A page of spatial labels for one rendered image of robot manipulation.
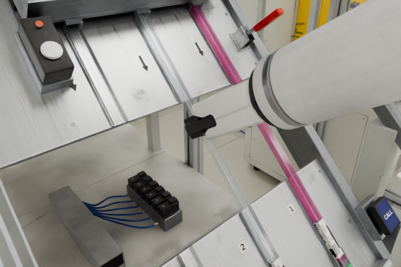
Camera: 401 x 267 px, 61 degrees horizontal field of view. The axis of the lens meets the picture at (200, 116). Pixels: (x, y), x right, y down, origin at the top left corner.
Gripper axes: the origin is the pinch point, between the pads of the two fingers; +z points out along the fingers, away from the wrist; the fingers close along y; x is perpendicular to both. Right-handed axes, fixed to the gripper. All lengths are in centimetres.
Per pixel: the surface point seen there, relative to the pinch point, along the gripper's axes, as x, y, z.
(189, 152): 6.7, -21.1, 40.4
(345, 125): 25, -96, 41
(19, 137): -6.7, 22.5, 2.2
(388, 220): 26.2, -20.6, -8.3
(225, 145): 21, -106, 133
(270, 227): 17.7, -2.6, -2.2
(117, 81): -10.0, 8.5, 2.8
